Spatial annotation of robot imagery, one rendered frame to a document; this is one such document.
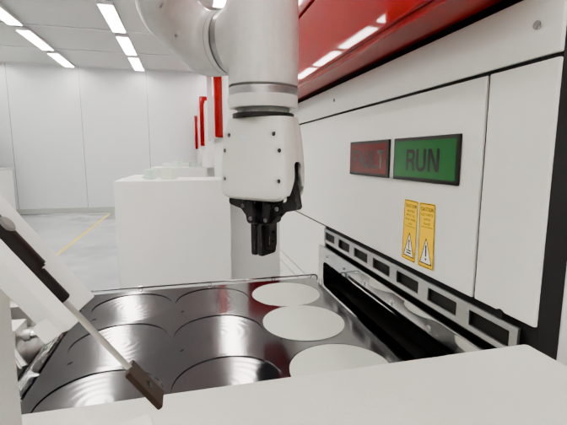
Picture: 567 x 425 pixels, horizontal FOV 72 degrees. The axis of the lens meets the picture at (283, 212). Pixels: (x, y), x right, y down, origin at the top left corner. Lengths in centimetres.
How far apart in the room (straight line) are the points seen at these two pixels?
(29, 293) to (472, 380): 25
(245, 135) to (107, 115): 804
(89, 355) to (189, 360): 11
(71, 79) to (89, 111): 63
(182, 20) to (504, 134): 36
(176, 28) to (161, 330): 35
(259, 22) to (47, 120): 831
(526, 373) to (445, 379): 6
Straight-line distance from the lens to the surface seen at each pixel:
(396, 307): 49
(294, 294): 59
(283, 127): 45
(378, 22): 46
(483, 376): 30
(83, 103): 859
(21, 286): 19
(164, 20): 49
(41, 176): 875
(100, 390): 41
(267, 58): 46
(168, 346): 46
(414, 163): 46
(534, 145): 34
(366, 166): 56
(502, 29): 38
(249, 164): 47
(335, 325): 50
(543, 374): 32
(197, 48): 52
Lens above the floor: 110
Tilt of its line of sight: 8 degrees down
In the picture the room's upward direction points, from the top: straight up
